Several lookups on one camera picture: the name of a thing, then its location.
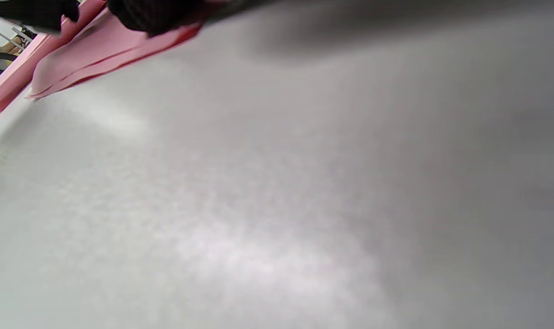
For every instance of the person's right hand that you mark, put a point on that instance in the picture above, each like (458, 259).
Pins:
(158, 16)

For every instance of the person's left hand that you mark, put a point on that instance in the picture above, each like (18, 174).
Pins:
(25, 11)

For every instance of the pink paper sheet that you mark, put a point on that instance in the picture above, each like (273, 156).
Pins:
(12, 82)
(98, 50)

